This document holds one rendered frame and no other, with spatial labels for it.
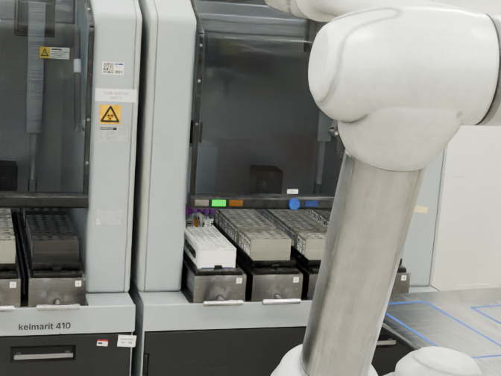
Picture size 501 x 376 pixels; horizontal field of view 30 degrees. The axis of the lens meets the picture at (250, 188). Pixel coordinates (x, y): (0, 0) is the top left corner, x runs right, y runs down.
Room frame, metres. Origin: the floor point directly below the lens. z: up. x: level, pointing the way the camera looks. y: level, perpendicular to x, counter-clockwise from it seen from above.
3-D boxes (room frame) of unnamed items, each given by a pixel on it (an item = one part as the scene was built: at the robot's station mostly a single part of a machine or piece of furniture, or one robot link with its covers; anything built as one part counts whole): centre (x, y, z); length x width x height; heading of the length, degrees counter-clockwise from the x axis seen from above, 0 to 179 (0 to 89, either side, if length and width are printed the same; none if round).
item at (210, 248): (2.44, 0.11, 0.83); 0.30 x 0.10 x 0.06; 17
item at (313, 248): (2.43, -0.21, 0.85); 0.12 x 0.02 x 0.06; 106
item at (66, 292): (2.45, 0.54, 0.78); 0.73 x 0.14 x 0.09; 17
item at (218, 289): (2.57, 0.15, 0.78); 0.73 x 0.14 x 0.09; 17
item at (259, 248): (2.39, -0.06, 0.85); 0.12 x 0.02 x 0.06; 108
